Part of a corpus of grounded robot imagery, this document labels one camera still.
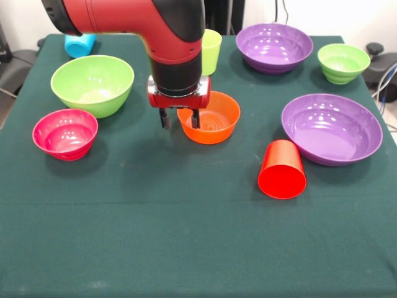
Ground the orange bowl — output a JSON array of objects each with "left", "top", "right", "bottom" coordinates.
[{"left": 177, "top": 90, "right": 241, "bottom": 145}]

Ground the dark green tablecloth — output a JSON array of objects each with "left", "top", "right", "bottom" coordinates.
[{"left": 0, "top": 33, "right": 397, "bottom": 298}]

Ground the purple bowl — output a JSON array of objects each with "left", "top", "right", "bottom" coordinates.
[
  {"left": 235, "top": 23, "right": 314, "bottom": 75},
  {"left": 281, "top": 93, "right": 384, "bottom": 167}
]

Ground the large green bowl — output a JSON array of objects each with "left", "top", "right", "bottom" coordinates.
[{"left": 50, "top": 55, "right": 135, "bottom": 119}]

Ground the blue cable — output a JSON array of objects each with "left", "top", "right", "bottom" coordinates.
[{"left": 378, "top": 61, "right": 397, "bottom": 105}]

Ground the black cable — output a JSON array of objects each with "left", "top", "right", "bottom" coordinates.
[{"left": 274, "top": 0, "right": 291, "bottom": 25}]

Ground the blue cup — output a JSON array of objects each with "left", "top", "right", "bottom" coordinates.
[{"left": 64, "top": 33, "right": 97, "bottom": 59}]

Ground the red cup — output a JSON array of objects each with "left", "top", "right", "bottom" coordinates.
[{"left": 257, "top": 139, "right": 308, "bottom": 200}]

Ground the pink bowl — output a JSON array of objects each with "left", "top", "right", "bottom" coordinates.
[{"left": 32, "top": 108, "right": 99, "bottom": 162}]

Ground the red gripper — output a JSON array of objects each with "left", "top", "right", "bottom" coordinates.
[{"left": 146, "top": 75, "right": 212, "bottom": 130}]

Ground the white cable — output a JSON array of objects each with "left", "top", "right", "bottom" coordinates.
[{"left": 371, "top": 70, "right": 397, "bottom": 99}]

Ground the small green bowl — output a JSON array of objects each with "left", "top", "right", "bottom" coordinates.
[{"left": 317, "top": 43, "right": 372, "bottom": 85}]

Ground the black chair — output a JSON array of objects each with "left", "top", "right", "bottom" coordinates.
[
  {"left": 0, "top": 21, "right": 46, "bottom": 97},
  {"left": 365, "top": 42, "right": 397, "bottom": 103}
]

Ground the yellow-green cup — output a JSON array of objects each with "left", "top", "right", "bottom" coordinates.
[{"left": 200, "top": 29, "right": 223, "bottom": 76}]

